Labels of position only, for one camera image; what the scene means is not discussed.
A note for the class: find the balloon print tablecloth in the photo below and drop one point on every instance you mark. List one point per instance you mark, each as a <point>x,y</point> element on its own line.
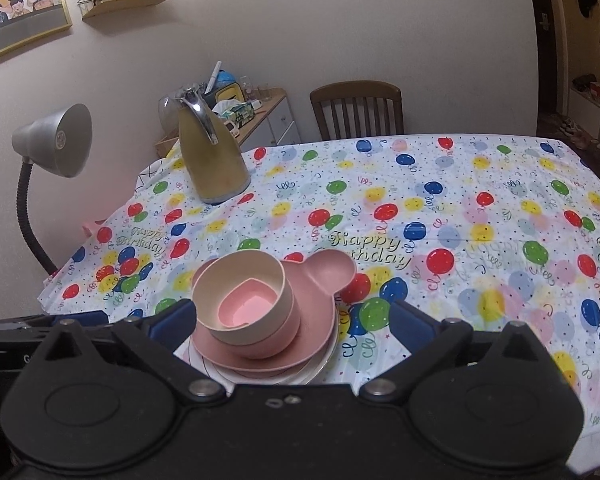
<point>430,185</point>

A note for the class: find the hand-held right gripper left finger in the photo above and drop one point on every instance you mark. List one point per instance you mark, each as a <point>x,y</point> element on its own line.
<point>172,320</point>

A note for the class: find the yellow and black bag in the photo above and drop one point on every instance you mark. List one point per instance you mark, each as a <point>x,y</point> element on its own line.
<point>227,95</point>

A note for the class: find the pink bowl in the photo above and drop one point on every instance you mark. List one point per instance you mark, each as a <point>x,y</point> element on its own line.
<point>275,340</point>

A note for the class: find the blue ball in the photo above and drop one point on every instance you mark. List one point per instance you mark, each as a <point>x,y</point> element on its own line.
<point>227,78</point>

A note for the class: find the short drinking glass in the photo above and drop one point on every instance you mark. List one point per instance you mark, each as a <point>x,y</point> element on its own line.
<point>265,94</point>

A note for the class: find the gold thermos jug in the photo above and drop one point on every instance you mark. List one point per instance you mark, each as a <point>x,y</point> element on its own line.
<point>215,170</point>

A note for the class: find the cream bowl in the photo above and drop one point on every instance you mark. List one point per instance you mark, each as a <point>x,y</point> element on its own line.
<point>215,280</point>

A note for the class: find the pink bear-shaped plate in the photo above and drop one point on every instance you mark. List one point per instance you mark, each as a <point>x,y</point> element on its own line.
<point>330,270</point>

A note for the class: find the clear glass jar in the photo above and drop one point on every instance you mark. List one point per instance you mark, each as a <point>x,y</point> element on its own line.
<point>169,112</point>

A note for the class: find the group of shoes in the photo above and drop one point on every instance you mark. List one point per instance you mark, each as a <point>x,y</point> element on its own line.
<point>580,132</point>

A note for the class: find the green tissue box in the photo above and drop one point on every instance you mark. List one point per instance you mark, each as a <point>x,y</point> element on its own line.
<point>242,111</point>

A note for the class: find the large white plate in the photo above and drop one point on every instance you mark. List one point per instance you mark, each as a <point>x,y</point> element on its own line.
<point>325,360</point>

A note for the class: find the wooden wall shelf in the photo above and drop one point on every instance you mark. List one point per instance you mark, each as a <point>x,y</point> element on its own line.
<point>130,2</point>

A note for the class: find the white checked cloth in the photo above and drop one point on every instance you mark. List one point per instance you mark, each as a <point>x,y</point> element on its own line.
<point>155,170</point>

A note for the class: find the brown wooden chair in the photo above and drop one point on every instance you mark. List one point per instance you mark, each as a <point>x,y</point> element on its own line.
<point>355,90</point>

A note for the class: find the pink heart-shaped dish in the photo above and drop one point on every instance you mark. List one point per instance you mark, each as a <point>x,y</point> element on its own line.
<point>250,310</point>

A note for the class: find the white stick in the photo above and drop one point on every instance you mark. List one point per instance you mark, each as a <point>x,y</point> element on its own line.
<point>214,76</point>

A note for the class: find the grey desk lamp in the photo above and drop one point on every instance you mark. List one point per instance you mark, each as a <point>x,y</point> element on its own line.
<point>55,135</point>

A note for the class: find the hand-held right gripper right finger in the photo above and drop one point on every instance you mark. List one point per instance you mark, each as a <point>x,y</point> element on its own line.
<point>412,327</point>

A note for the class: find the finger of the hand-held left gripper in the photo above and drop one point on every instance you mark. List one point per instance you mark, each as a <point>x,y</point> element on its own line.
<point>80,319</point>

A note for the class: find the tall drinking glass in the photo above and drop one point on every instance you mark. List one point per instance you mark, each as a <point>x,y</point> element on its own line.
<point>245,89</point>

